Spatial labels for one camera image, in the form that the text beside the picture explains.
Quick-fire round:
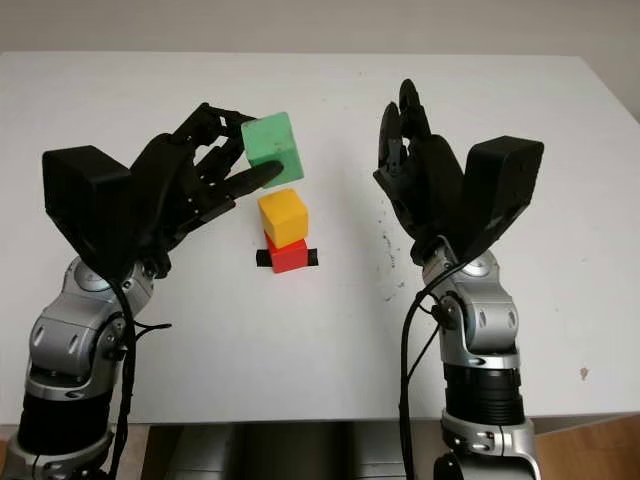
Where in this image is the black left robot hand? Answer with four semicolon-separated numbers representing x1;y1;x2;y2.
128;102;286;280

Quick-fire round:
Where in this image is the yellow wooden block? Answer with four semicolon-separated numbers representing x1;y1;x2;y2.
257;188;310;250

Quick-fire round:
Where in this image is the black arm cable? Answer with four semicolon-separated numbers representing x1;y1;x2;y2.
398;259;461;480
102;279;174;480

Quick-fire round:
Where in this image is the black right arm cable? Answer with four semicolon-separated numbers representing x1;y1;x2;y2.
398;259;461;480

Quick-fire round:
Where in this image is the red wooden block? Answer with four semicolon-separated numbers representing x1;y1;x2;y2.
264;234;310;275

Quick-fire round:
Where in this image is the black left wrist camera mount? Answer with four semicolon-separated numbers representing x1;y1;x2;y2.
42;144;137;275

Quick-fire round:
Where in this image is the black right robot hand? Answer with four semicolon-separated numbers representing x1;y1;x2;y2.
373;78;466;264

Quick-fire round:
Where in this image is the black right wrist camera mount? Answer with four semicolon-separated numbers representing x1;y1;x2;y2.
457;135;545;264

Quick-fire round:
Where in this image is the black tape strip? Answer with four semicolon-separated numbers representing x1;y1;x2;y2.
255;247;320;269

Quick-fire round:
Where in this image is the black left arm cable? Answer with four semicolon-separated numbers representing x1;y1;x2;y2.
102;279;174;480

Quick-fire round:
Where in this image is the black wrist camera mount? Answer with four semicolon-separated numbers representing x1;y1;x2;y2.
42;144;137;275
457;135;545;264

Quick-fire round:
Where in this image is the dark grey robot torso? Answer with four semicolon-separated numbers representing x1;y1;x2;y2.
142;422;446;480

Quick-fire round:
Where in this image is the green wooden block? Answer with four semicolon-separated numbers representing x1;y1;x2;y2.
240;111;305;190

